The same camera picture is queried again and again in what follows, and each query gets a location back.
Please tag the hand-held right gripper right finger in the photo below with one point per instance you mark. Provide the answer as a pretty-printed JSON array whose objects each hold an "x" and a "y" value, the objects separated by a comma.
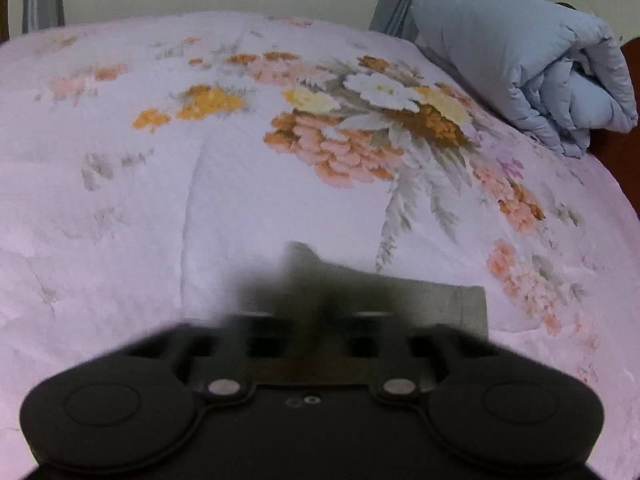
[{"x": 370, "y": 330}]

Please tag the grey towel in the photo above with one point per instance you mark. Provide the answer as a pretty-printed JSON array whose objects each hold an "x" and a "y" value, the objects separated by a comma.
[{"x": 440, "y": 305}]

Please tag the pink floral bedsheet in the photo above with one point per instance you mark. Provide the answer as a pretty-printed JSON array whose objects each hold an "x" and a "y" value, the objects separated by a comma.
[{"x": 200, "y": 185}]

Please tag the red-brown headboard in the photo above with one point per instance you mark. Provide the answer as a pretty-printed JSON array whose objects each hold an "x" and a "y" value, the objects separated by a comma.
[{"x": 622, "y": 170}]

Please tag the folded light blue quilt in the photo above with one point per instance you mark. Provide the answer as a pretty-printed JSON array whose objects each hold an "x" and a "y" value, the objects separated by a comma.
[{"x": 505, "y": 55}]

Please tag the brown wooden board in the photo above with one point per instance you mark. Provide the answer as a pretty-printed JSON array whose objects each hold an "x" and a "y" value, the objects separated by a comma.
[{"x": 4, "y": 0}]

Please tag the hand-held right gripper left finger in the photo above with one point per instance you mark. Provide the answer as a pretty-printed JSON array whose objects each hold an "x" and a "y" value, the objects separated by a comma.
[{"x": 260, "y": 330}]

